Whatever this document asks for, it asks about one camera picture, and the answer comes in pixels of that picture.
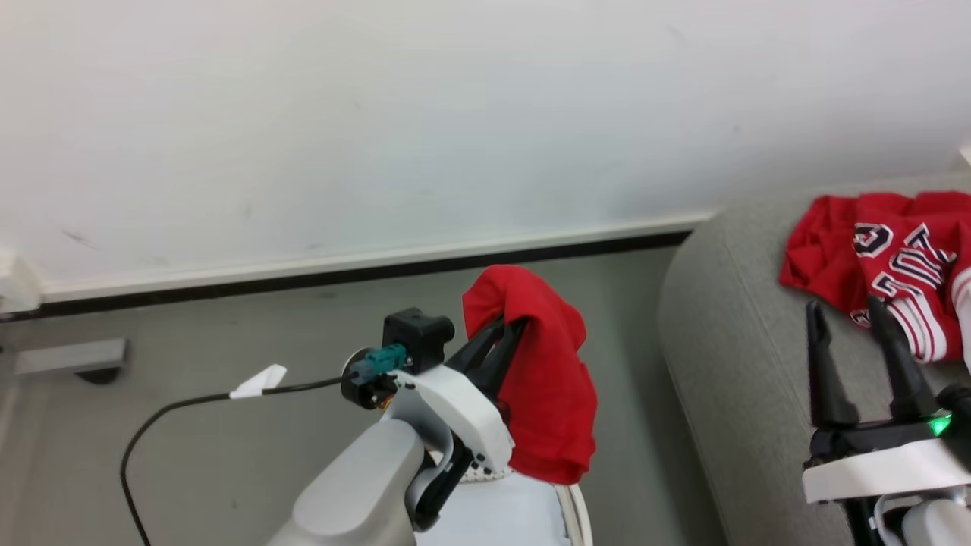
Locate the white wall socket box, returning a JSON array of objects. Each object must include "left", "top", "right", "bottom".
[{"left": 0, "top": 249, "right": 44, "bottom": 313}]

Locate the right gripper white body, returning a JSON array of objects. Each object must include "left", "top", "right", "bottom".
[{"left": 802, "top": 415, "right": 971, "bottom": 506}]

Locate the black cable with white tag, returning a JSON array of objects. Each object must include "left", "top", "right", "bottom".
[{"left": 120, "top": 364, "right": 357, "bottom": 546}]

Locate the plain red garment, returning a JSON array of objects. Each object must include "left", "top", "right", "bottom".
[{"left": 462, "top": 264, "right": 599, "bottom": 486}]

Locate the white and black baseboard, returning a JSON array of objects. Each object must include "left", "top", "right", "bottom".
[{"left": 0, "top": 210, "right": 718, "bottom": 321}]

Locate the grey metal floor bracket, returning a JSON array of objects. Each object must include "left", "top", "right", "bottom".
[{"left": 0, "top": 338, "right": 128, "bottom": 378}]

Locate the white plastic laundry basket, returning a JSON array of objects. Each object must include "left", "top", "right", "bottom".
[{"left": 454, "top": 466, "right": 594, "bottom": 546}]

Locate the red basketball jersey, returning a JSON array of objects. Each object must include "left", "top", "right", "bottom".
[{"left": 779, "top": 190, "right": 971, "bottom": 374}]

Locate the grey fabric sofa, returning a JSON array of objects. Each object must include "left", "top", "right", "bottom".
[{"left": 658, "top": 173, "right": 971, "bottom": 546}]

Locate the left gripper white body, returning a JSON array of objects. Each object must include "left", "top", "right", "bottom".
[{"left": 379, "top": 364, "right": 517, "bottom": 482}]

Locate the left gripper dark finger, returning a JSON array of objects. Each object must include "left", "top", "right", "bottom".
[
  {"left": 448, "top": 318, "right": 508, "bottom": 377},
  {"left": 482, "top": 319, "right": 530, "bottom": 400}
]

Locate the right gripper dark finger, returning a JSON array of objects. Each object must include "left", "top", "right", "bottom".
[
  {"left": 806, "top": 300, "right": 861, "bottom": 430},
  {"left": 868, "top": 297, "right": 941, "bottom": 425}
]

